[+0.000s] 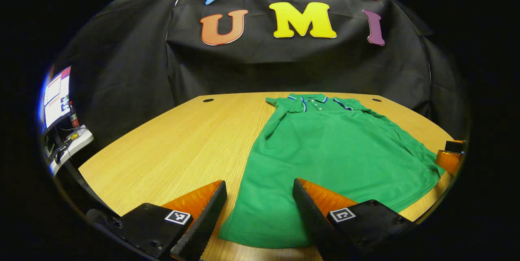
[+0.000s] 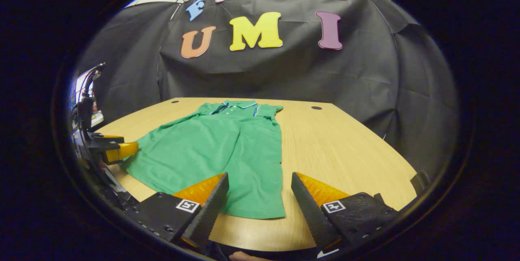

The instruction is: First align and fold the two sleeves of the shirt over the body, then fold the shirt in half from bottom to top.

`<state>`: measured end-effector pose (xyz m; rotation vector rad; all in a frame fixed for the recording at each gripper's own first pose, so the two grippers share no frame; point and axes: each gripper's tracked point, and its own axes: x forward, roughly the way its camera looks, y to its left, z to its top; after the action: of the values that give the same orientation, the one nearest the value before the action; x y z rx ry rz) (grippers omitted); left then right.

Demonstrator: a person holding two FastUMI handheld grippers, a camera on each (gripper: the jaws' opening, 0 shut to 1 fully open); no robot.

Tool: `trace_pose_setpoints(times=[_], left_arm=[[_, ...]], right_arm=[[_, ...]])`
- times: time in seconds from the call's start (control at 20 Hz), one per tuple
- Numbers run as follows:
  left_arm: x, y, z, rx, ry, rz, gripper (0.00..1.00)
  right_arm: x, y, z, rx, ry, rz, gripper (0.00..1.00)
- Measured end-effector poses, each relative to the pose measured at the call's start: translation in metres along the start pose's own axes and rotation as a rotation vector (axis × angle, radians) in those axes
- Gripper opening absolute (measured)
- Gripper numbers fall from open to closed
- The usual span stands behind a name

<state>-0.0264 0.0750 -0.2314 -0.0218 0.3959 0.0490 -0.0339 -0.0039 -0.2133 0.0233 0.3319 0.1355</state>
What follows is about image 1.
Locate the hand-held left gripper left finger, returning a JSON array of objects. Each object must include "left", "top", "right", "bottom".
[{"left": 86, "top": 180, "right": 227, "bottom": 261}]

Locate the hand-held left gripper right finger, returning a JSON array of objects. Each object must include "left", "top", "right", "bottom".
[{"left": 292, "top": 178, "right": 418, "bottom": 261}]

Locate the green T-shirt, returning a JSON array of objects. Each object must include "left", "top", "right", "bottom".
[{"left": 217, "top": 93, "right": 445, "bottom": 249}]

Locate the white side table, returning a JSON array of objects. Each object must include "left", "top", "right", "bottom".
[{"left": 49, "top": 125, "right": 95, "bottom": 176}]

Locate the black backdrop cloth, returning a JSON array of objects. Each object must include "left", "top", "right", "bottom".
[{"left": 51, "top": 0, "right": 472, "bottom": 141}]

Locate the black keyboard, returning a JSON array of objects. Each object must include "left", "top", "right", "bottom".
[{"left": 52, "top": 140, "right": 74, "bottom": 161}]

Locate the red label drink bottle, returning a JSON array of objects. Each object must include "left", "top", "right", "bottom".
[{"left": 69, "top": 102, "right": 80, "bottom": 128}]

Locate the computer monitor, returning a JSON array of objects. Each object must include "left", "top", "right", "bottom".
[{"left": 42, "top": 66, "right": 72, "bottom": 130}]

